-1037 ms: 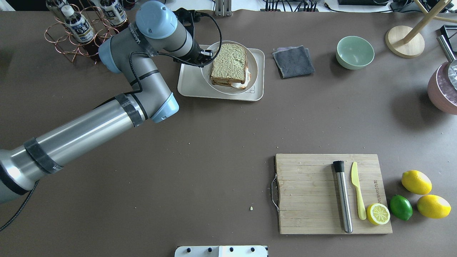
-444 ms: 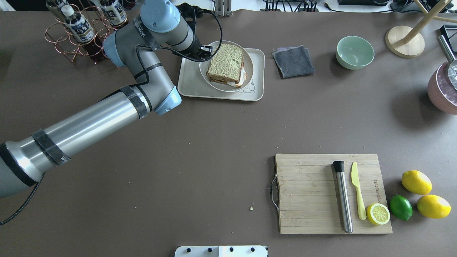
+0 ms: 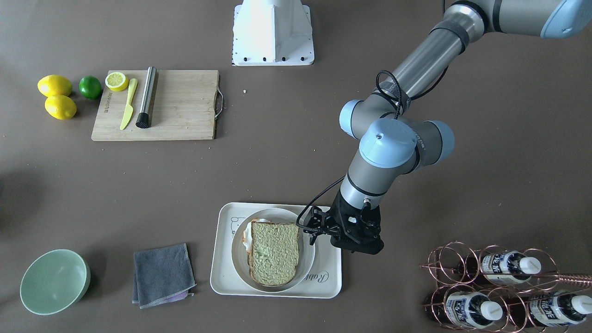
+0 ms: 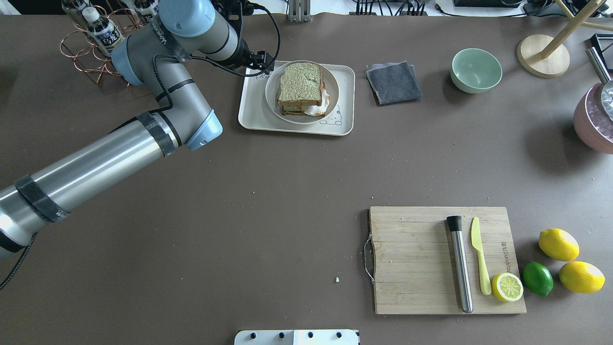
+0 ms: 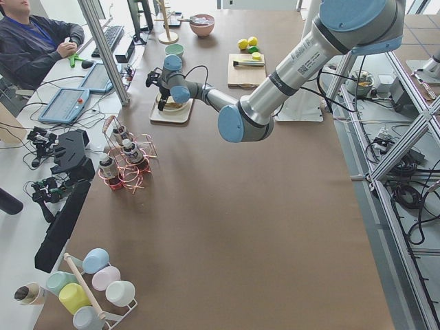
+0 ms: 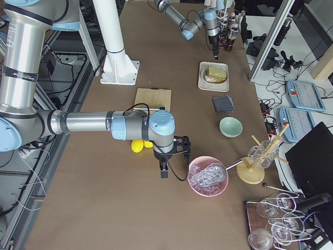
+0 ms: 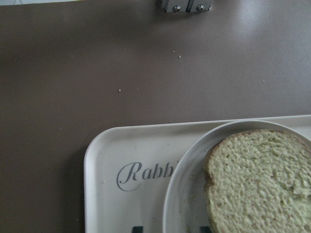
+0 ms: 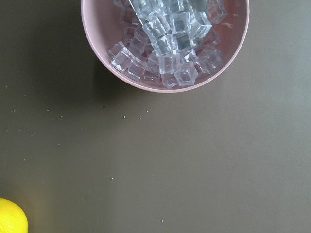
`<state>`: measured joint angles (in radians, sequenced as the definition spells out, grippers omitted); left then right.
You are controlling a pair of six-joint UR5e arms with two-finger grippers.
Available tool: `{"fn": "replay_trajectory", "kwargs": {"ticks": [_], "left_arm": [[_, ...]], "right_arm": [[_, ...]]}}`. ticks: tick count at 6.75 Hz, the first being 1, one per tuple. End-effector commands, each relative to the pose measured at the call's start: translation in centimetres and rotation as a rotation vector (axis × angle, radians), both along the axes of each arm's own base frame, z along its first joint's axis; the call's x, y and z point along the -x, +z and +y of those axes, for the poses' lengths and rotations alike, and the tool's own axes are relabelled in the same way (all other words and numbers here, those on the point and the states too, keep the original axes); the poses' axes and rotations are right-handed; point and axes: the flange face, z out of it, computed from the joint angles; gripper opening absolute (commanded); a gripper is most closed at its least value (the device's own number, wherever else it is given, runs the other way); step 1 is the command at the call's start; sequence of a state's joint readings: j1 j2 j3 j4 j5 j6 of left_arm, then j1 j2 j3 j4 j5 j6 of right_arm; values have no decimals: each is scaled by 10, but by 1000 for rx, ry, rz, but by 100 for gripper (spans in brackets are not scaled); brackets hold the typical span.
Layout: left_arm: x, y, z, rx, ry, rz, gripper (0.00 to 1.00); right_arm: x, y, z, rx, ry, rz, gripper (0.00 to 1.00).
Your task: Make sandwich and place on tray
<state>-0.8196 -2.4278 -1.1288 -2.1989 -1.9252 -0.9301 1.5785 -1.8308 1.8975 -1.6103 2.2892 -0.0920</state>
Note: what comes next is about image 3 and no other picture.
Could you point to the front tea bottle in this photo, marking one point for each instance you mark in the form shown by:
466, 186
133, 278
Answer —
462, 309

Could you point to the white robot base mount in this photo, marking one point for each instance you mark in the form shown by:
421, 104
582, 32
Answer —
272, 33

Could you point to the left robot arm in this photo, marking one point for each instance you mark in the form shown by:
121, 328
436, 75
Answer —
391, 145

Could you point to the upper whole lemon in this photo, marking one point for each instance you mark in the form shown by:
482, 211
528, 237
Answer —
54, 84

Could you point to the bread slice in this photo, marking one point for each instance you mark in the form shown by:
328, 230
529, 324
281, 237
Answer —
274, 252

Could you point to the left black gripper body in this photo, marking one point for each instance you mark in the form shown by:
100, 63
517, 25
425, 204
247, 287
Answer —
320, 225

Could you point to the lower whole lemon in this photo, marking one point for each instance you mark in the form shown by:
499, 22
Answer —
60, 107

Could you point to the half lemon slice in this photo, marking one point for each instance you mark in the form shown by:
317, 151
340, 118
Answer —
117, 81

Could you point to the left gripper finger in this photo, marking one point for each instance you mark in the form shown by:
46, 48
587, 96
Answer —
312, 237

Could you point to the steel muddler black tip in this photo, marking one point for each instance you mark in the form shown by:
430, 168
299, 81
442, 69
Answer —
143, 118

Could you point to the green lime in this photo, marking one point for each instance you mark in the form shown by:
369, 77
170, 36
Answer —
90, 87

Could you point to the copper wire bottle rack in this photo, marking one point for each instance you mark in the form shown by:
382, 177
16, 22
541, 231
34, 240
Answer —
443, 260

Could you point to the back tea bottle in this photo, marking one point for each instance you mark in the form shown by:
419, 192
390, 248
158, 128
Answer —
507, 268

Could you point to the grey folded cloth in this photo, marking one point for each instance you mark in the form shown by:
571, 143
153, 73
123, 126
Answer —
162, 275

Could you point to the yellow plastic knife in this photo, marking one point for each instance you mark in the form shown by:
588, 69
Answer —
128, 109

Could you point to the cream rabbit serving tray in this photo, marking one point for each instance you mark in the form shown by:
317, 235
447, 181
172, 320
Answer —
324, 281

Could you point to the whole lemon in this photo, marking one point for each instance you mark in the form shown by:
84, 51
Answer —
54, 84
60, 107

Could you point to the mint green bowl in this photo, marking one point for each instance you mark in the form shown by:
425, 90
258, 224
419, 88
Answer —
55, 281

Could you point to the wooden cutting board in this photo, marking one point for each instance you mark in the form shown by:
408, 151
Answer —
183, 108

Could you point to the tea bottle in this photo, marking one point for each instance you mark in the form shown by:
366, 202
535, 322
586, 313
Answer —
550, 310
507, 268
462, 309

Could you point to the fried egg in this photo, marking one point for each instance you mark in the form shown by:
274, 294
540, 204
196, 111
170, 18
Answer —
247, 238

